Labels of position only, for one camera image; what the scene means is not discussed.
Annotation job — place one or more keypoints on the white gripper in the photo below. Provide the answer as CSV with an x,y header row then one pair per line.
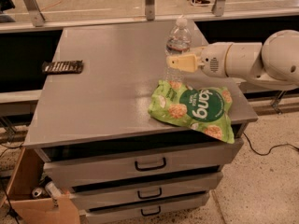
x,y
212,61

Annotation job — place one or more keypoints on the clear plastic water bottle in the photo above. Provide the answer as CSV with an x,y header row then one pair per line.
x,y
178,42

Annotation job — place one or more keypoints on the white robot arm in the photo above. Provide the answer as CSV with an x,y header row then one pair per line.
x,y
273,65

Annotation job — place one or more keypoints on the green rice chip bag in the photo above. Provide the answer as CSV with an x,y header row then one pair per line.
x,y
204,110

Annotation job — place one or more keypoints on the white bottle in box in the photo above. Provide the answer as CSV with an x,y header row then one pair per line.
x,y
52,190

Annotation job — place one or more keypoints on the grey drawer cabinet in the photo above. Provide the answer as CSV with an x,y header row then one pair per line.
x,y
104,109

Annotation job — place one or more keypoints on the dark chocolate bar wrapper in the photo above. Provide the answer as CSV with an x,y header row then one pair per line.
x,y
66,67

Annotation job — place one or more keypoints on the middle grey drawer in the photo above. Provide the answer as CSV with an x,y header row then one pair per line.
x,y
147,191

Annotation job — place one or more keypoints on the grey drawer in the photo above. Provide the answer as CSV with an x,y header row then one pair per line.
x,y
147,209
100,169
147,191

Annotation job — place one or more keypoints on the bottom grey drawer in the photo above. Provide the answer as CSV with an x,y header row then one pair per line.
x,y
147,209

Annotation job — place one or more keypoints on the top grey drawer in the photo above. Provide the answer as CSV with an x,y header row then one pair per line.
x,y
100,169

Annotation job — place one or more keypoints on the cardboard box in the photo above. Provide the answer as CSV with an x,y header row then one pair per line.
x,y
25,178

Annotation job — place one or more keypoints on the silver soda can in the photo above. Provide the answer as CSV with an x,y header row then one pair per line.
x,y
39,193

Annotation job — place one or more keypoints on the right metal rail bracket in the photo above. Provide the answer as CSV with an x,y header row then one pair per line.
x,y
218,7

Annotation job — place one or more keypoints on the metal rail bracket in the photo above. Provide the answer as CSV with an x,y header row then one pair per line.
x,y
35,14
218,7
150,10

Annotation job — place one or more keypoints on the middle metal rail bracket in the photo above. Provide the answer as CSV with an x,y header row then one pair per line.
x,y
150,10

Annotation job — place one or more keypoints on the left metal rail bracket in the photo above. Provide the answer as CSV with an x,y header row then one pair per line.
x,y
35,14

